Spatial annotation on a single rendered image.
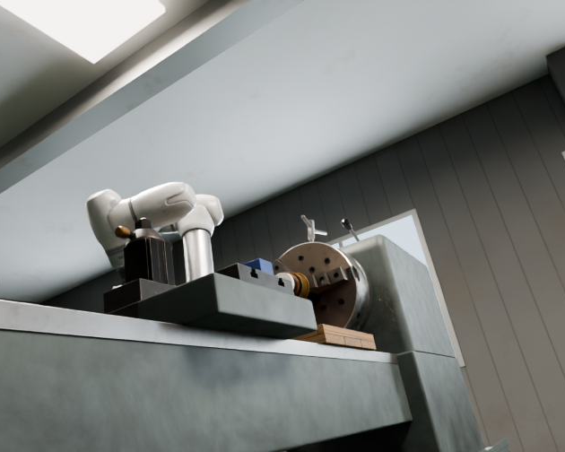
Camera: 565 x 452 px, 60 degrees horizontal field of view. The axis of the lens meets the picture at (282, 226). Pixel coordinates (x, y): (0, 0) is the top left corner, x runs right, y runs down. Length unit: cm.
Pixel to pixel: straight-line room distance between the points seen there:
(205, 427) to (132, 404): 13
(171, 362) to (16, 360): 21
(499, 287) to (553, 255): 47
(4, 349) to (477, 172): 435
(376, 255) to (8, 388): 124
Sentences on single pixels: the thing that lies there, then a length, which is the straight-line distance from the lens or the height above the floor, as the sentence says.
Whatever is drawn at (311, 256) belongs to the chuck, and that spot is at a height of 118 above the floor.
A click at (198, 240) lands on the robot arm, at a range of 184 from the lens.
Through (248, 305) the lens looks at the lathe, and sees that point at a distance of 74.
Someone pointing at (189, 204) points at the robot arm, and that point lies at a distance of 138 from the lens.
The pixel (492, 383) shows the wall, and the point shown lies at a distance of 433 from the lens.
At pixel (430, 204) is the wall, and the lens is 465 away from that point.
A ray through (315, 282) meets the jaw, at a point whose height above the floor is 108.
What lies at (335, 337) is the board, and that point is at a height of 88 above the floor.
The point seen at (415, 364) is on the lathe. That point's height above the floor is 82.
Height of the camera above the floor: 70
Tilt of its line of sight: 23 degrees up
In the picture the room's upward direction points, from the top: 11 degrees counter-clockwise
